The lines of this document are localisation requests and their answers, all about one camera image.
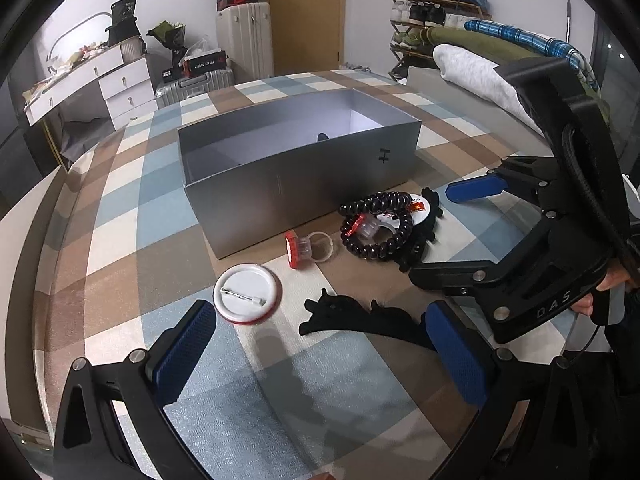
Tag clear plastic bag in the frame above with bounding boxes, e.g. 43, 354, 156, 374
185, 37, 213, 61

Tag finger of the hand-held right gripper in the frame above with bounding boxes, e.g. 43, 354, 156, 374
445, 156, 552, 217
408, 258, 507, 297

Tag checkered bed cover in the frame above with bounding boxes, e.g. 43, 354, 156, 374
10, 67, 640, 480

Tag person's right hand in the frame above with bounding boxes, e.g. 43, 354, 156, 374
571, 261, 627, 315

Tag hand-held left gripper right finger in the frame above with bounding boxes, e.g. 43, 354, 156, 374
420, 300, 626, 480

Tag black cutout piece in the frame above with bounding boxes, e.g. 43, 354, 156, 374
298, 288, 436, 356

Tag blue plaid blanket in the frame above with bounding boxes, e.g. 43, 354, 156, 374
464, 19, 598, 96

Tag dark grey cloth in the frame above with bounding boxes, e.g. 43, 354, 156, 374
62, 120, 111, 153

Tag oval mirror frame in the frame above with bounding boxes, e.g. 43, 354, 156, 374
46, 10, 115, 77

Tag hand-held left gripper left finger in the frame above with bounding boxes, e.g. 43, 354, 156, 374
50, 299, 218, 480

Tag white folded blanket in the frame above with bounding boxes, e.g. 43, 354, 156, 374
432, 42, 551, 136

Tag yellow wooden stick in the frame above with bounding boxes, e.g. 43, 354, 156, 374
42, 120, 67, 168

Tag silver suitcase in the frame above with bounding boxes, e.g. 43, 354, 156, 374
155, 67, 236, 108

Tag black spiral bracelet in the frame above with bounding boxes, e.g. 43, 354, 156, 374
338, 191, 413, 262

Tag black box with red print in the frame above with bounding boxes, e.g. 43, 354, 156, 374
180, 49, 228, 78

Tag white printed pin badge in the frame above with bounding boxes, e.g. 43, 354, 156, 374
375, 192, 441, 231

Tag white ribbed container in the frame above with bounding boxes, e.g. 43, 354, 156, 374
120, 35, 147, 59

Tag black braided cable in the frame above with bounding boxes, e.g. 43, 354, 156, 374
560, 125, 640, 286

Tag grey cardboard box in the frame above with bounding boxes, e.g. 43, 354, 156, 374
177, 87, 422, 261

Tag pile of desk clutter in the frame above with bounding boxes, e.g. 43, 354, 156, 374
24, 42, 121, 106

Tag dark green bouquet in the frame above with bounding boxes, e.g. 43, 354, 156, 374
147, 21, 188, 66

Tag red-rimmed pin badge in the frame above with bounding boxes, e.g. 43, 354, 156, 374
212, 264, 284, 326

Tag wooden shoe rack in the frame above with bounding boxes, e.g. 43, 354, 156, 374
387, 0, 493, 81

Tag white desk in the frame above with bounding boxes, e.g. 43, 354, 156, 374
22, 42, 126, 128

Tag wooden door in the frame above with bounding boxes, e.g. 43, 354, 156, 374
260, 0, 347, 78

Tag white upright suitcase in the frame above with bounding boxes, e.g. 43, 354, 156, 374
216, 2, 275, 83

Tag white drawer cabinet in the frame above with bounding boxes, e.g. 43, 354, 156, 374
98, 55, 158, 131

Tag black gift box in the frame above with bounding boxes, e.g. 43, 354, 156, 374
106, 0, 142, 46

